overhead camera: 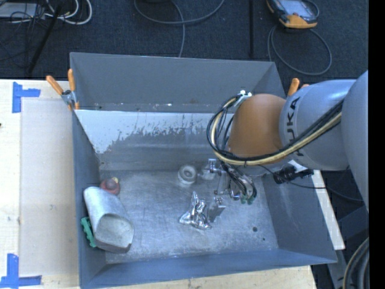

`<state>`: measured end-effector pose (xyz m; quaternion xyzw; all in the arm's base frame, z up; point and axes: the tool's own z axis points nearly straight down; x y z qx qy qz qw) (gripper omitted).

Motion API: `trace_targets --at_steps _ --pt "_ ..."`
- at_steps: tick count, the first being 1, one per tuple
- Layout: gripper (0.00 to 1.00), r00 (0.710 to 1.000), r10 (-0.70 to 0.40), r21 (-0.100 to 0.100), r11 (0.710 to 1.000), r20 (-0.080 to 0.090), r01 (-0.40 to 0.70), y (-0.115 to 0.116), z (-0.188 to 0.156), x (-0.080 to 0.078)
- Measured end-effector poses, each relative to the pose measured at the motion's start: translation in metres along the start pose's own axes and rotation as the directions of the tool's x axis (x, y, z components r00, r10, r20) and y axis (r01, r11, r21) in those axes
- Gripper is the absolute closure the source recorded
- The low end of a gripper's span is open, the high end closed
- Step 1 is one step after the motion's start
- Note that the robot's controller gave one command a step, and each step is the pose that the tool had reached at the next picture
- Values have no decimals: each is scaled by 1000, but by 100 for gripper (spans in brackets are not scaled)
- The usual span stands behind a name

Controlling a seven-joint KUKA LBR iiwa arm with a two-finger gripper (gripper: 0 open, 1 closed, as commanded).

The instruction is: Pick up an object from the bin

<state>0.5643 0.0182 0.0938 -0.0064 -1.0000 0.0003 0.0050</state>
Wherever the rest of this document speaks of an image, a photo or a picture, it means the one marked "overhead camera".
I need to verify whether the pale wood board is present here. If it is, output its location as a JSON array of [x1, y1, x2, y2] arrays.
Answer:
[[18, 96, 81, 279]]

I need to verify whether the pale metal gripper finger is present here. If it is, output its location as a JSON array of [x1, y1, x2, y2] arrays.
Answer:
[[208, 195, 227, 223], [198, 158, 224, 181]]

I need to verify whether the grey metal bin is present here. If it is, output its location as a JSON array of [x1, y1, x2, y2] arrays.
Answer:
[[69, 52, 339, 289]]

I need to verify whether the white ring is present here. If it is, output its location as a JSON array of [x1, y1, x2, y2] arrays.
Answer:
[[177, 164, 199, 187]]

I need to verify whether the large grey cup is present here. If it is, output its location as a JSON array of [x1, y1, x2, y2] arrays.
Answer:
[[83, 186, 135, 254]]

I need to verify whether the black cylinder on white bracket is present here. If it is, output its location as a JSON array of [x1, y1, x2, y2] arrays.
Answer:
[[273, 160, 315, 185]]

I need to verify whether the green toy block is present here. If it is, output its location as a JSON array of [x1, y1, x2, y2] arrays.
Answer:
[[80, 216, 98, 249]]

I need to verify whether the crumpled silver foil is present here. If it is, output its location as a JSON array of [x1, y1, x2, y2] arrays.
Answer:
[[179, 190, 213, 231]]

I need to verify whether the red and yellow toy fruit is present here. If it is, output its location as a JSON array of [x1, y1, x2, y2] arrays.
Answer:
[[99, 176, 122, 196]]

